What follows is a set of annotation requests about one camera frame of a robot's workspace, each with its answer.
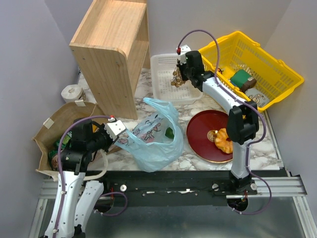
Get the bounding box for white cartoon packet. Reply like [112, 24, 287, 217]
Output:
[245, 88, 270, 108]

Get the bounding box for green box in basket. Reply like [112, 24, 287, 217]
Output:
[230, 69, 251, 88]

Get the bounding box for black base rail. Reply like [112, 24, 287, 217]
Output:
[94, 170, 273, 208]

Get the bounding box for yellow shopping basket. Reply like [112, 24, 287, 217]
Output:
[197, 30, 305, 114]

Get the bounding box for red round plate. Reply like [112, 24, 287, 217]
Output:
[186, 110, 233, 164]

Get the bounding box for brown paper bag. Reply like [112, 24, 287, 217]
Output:
[33, 102, 116, 181]

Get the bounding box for green avocado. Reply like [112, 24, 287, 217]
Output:
[165, 127, 174, 139]

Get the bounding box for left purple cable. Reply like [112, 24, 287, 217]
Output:
[53, 115, 116, 238]

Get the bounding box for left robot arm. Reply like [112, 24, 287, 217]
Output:
[44, 116, 126, 238]

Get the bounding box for purple cable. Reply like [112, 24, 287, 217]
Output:
[53, 115, 116, 238]
[177, 29, 267, 172]

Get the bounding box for white plastic basket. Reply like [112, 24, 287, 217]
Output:
[150, 53, 203, 105]

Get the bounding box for glazed ring doughnut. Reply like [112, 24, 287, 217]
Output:
[214, 128, 233, 154]

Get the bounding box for green snack packet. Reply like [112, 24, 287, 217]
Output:
[53, 131, 72, 151]

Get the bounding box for wooden shelf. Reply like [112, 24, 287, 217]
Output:
[69, 0, 150, 119]

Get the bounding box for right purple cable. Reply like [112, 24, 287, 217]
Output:
[177, 29, 267, 172]

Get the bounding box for brown longan fruit bunch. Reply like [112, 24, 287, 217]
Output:
[170, 66, 186, 88]

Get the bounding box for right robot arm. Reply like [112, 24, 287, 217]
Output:
[176, 48, 260, 194]

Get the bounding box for light blue plastic bag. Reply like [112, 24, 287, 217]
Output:
[115, 98, 184, 173]

